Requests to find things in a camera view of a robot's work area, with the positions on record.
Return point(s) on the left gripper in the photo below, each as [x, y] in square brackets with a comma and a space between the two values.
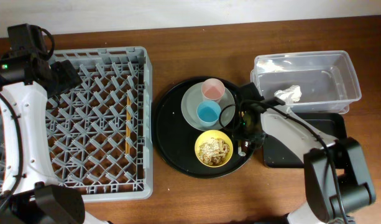
[66, 78]

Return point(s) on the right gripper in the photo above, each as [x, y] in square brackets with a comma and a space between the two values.
[248, 92]

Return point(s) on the yellow bowl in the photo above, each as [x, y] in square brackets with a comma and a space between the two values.
[214, 134]

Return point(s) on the food scraps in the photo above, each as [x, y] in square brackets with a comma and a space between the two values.
[213, 151]

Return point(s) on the blue plastic cup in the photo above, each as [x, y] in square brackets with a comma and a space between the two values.
[208, 113]

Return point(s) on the white napkin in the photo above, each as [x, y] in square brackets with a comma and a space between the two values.
[290, 95]

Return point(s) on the gold snack wrapper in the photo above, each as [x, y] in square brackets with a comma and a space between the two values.
[244, 145]

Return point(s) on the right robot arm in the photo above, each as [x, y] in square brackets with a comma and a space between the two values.
[337, 179]

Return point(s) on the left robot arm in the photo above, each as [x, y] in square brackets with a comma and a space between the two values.
[30, 191]

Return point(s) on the grey plastic dishwasher rack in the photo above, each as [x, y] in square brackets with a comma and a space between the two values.
[89, 148]

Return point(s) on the clear plastic waste bin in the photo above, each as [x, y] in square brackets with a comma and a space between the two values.
[327, 79]

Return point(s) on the small metal spoon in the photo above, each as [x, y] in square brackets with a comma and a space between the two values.
[239, 149]

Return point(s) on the black rectangular tray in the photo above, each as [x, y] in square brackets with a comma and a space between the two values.
[277, 155]

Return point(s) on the grey round plate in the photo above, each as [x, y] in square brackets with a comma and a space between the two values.
[193, 97]

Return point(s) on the round black serving tray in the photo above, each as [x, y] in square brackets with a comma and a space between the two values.
[175, 139]

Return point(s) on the pink plastic cup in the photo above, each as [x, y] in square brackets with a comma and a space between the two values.
[213, 89]

